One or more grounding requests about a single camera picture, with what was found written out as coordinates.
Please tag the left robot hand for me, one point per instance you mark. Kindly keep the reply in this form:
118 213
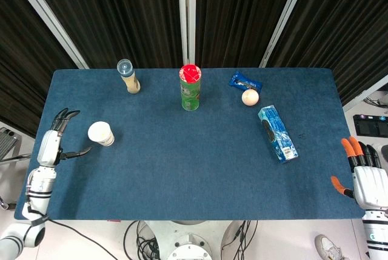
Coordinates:
49 148

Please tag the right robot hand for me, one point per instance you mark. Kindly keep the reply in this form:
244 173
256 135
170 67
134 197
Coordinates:
371 184

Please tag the white paper cup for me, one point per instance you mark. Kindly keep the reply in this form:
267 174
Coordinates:
98 132

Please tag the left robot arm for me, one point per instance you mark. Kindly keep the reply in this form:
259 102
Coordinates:
38 193

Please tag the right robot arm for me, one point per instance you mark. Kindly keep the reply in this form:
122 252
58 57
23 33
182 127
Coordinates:
377 235

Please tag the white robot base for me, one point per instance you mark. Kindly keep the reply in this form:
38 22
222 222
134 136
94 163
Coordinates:
189 238

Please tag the metal chair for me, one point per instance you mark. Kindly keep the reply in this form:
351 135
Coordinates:
7 142

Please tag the black device tray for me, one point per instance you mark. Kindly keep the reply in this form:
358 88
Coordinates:
371 125

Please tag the white grey sneaker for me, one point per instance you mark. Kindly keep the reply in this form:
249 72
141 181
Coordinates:
327 246

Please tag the beige drink bottle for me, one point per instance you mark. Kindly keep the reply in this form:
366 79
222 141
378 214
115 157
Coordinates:
131 81

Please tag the blue cookie box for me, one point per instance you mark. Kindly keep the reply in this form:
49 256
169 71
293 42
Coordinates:
277 132

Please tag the blue table cloth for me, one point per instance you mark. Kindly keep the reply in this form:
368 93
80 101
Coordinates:
188 166

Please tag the pale pink ball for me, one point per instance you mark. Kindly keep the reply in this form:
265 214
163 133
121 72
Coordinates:
250 97

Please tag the green chips can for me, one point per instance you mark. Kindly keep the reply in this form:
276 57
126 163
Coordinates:
191 93

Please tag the small blue cookie packet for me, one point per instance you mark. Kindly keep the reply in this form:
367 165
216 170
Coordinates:
244 82

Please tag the white frame post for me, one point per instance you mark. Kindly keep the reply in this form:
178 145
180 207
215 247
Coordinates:
48 17
285 17
363 93
188 14

